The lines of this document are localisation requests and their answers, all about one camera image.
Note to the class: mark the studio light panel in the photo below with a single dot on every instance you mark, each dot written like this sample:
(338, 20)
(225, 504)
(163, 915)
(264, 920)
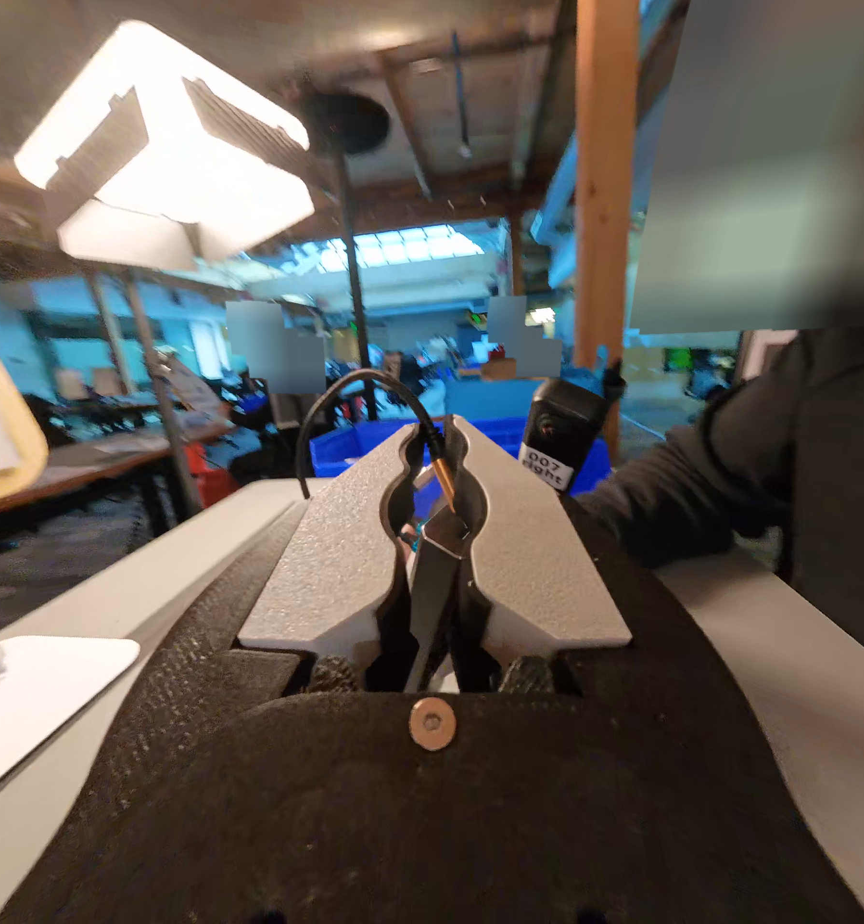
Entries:
(186, 173)

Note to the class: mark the person's right forearm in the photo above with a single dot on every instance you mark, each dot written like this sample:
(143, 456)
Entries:
(692, 491)

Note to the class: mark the person's dark clothing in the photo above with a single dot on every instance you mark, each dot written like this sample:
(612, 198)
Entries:
(843, 469)

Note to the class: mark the blue storage bin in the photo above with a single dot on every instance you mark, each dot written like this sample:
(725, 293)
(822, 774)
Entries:
(345, 451)
(504, 433)

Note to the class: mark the wooden table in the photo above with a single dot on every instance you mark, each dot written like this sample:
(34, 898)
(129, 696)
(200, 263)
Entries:
(78, 469)

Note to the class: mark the black light stand pole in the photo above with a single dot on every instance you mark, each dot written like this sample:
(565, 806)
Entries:
(349, 216)

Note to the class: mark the wooden post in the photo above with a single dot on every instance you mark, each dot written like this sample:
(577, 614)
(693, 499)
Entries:
(605, 216)

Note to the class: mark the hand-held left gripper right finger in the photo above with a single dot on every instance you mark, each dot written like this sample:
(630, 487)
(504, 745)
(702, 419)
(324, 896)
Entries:
(540, 570)

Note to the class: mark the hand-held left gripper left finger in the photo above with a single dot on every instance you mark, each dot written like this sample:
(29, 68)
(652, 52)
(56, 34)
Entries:
(324, 570)

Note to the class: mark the metal pole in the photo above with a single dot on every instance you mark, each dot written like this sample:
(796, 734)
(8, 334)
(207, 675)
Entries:
(165, 404)

